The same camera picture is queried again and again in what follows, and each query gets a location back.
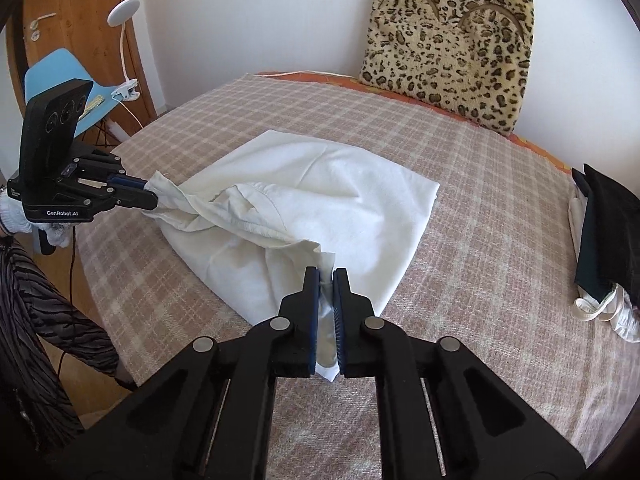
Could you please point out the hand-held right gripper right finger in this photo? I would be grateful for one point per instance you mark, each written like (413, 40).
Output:
(340, 310)

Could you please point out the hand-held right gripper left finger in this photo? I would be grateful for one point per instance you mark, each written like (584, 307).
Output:
(312, 310)

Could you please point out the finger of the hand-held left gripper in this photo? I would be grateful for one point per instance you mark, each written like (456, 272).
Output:
(136, 199)
(127, 180)

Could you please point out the white garment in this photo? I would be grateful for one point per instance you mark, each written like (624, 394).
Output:
(325, 185)

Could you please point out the folded black clothes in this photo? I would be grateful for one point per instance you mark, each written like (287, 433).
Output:
(605, 230)

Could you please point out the pile of dark clothes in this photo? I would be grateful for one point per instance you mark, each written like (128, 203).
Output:
(620, 312)

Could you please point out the person's left hand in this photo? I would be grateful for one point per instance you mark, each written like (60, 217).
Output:
(12, 215)

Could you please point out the blue chair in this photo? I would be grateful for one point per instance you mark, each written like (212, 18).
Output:
(55, 72)

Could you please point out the beige plaid blanket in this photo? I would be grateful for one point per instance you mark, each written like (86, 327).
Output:
(475, 285)

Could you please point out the person's dark striped pants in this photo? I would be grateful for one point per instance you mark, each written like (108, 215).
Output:
(45, 310)

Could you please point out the white clip lamp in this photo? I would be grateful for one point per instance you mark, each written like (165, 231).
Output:
(123, 11)

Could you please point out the orange bed sheet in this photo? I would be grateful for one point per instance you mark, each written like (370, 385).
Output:
(530, 147)

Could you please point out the leopard print cushion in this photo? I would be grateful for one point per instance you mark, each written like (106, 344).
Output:
(450, 60)

